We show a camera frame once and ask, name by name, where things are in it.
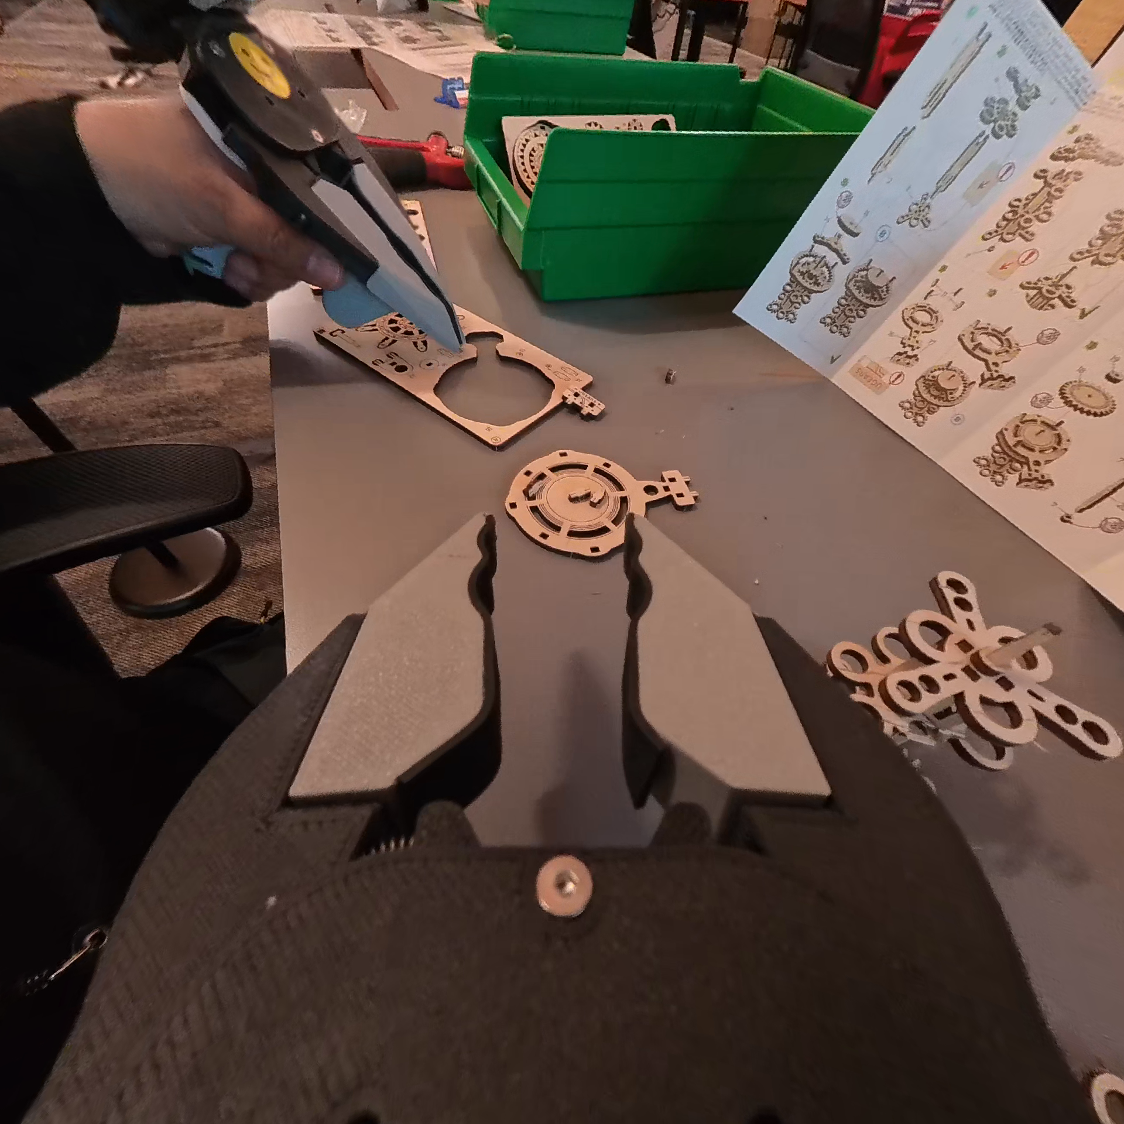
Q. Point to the round metal base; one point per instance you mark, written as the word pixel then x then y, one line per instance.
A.
pixel 176 575

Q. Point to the person's left forearm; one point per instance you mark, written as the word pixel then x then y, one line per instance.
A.
pixel 44 246

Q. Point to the open instruction booklet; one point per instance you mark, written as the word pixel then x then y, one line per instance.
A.
pixel 966 264

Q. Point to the small green plastic bin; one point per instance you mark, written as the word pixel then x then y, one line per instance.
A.
pixel 562 25

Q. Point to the small curly wooden part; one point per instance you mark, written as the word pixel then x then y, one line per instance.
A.
pixel 1112 1098

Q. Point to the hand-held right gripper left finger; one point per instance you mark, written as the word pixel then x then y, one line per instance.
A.
pixel 395 676

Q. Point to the black chair armrest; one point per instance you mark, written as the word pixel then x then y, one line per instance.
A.
pixel 114 501

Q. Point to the person's left hand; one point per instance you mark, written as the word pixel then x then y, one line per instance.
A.
pixel 194 202

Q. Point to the printed paper sheet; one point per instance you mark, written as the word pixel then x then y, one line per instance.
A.
pixel 387 36

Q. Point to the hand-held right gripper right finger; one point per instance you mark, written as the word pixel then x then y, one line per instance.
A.
pixel 720 686

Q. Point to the red chair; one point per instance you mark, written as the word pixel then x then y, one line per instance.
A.
pixel 904 53

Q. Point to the wooden parts sheet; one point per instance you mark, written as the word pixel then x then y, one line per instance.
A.
pixel 413 378

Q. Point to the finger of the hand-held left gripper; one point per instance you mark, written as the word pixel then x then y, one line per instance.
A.
pixel 422 307
pixel 387 224

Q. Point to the round wooden disc part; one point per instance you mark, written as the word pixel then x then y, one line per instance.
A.
pixel 553 510

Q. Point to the narrow wooden sheet strip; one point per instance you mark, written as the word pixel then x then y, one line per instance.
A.
pixel 420 230

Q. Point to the large green plastic bin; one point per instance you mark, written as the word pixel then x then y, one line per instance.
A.
pixel 668 229

